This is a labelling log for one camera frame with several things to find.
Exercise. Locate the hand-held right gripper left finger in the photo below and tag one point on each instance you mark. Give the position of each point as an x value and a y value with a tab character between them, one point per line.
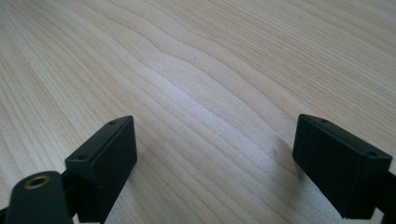
102	171

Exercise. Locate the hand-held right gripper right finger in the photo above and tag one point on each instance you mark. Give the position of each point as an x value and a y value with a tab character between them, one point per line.
339	168

